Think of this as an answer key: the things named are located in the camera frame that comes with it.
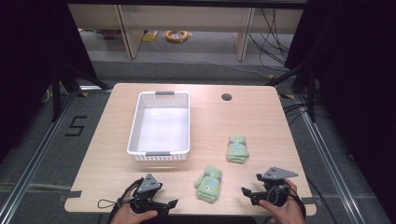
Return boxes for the thin white floor cable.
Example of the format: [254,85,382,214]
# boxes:
[148,40,273,77]

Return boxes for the person's right hand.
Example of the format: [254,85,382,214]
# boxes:
[258,178,306,224]

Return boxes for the black floor cables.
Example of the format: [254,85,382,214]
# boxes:
[282,102,325,127]

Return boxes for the person's left hand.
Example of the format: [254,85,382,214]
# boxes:
[109,186,159,224]

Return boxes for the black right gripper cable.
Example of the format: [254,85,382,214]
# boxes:
[266,184,308,219]

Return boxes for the aluminium floor rail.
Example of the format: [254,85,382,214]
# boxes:
[294,92,369,224]
[0,92,79,224]

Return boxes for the bundle of black cables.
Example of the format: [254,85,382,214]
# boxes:
[247,7,295,72]

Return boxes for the green mitten with face print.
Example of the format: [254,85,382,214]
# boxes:
[226,134,250,164]
[194,164,223,204]

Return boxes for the beige wooden shelf unit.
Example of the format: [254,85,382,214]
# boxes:
[67,3,304,63]

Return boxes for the black curtain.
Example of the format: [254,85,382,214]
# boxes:
[0,0,98,162]
[284,0,396,216]

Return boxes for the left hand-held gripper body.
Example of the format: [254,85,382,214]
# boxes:
[132,173,171,217]

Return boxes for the orange cable coil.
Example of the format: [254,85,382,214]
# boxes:
[164,29,191,44]

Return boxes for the black metal stand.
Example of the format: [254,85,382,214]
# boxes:
[50,63,112,123]
[266,60,318,123]

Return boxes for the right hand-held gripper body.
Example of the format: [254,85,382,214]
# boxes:
[255,166,299,208]

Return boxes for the yellow bag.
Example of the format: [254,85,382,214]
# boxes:
[142,30,160,43]

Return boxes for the white plastic basket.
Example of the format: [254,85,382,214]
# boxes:
[126,91,191,163]

